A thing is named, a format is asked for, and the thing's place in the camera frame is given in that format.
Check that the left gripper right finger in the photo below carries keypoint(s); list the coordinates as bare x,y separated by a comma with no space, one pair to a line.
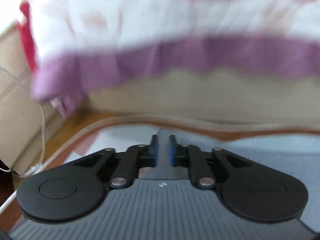
206,170

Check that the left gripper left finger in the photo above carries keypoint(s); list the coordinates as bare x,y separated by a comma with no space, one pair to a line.
118,170

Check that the grey sweatpants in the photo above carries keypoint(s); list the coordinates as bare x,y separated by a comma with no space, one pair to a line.
294,154

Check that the beige wooden nightstand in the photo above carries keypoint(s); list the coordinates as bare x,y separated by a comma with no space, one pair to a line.
21,117

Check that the checkered bed sheet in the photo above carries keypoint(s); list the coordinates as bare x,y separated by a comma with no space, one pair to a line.
124,131

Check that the bear print headboard cover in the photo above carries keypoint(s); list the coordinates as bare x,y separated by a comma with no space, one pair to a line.
76,46

